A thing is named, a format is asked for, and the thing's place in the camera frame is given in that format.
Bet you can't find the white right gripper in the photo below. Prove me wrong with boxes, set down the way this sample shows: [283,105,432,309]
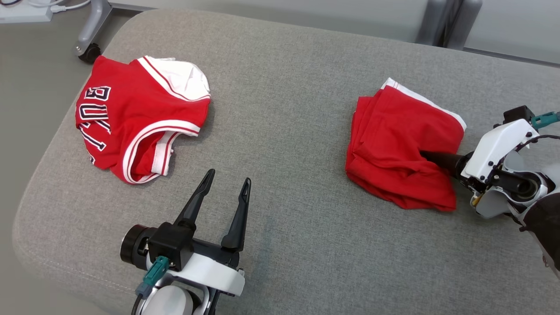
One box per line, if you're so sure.
[419,118,539,193]

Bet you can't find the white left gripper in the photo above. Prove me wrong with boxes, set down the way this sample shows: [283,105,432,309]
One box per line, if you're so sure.
[168,168,252,298]

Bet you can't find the red shorts white trim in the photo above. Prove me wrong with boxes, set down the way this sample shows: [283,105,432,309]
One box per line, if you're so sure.
[345,77,467,213]

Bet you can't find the red white lettered jersey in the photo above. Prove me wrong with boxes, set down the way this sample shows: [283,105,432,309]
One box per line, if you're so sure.
[75,55,212,184]

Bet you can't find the black caster wheel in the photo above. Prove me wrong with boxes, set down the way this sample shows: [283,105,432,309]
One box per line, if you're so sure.
[78,43,102,64]

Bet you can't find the grey metal stand leg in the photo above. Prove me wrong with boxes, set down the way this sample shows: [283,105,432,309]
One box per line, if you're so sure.
[73,0,113,64]

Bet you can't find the white flat power strip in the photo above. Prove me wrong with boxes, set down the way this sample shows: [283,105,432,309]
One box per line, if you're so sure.
[0,2,54,23]

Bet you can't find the teal left camera connector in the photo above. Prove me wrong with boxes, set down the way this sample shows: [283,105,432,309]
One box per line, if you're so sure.
[135,256,170,299]

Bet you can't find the teal camera connector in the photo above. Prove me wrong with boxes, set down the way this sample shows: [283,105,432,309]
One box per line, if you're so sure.
[135,256,170,299]
[532,111,560,130]

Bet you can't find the teal right camera connector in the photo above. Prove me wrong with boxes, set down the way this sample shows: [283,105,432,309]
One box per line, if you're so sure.
[532,111,560,130]

